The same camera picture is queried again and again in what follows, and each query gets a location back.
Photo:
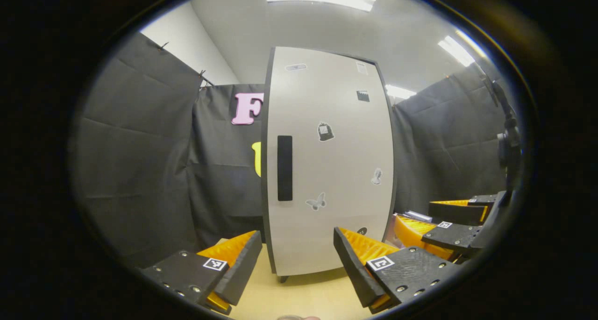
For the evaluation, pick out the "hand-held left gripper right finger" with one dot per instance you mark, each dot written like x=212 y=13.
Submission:
x=352 y=268

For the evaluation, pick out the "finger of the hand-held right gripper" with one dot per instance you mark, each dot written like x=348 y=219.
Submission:
x=453 y=236
x=455 y=213

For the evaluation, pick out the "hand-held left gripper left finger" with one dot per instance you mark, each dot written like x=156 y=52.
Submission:
x=244 y=269

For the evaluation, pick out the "light grey cabinet door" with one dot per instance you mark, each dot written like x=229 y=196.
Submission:
x=308 y=100

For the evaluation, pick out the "dark grey cabinet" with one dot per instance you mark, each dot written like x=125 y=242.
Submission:
x=283 y=279

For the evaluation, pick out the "black backdrop cloth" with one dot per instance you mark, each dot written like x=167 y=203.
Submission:
x=140 y=147

